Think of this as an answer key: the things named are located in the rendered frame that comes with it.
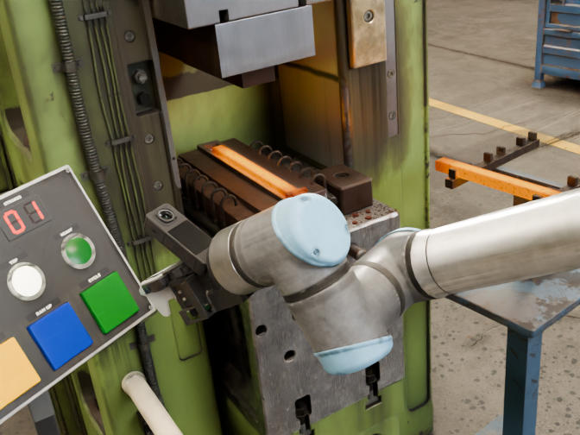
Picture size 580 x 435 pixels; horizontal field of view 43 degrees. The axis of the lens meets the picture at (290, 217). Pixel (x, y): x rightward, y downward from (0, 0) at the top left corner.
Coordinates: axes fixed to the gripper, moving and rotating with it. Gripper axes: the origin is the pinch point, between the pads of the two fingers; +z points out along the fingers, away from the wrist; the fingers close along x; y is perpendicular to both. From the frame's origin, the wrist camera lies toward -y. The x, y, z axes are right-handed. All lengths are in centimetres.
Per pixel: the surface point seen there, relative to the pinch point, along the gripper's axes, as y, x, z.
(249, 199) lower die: -0.4, 43.0, 15.6
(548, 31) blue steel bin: 24, 441, 93
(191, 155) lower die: -15, 58, 40
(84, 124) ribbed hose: -28.1, 19.4, 18.8
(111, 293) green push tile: -0.6, 0.7, 10.1
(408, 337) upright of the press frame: 58, 89, 35
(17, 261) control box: -12.3, -9.5, 10.8
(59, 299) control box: -4.2, -7.1, 10.8
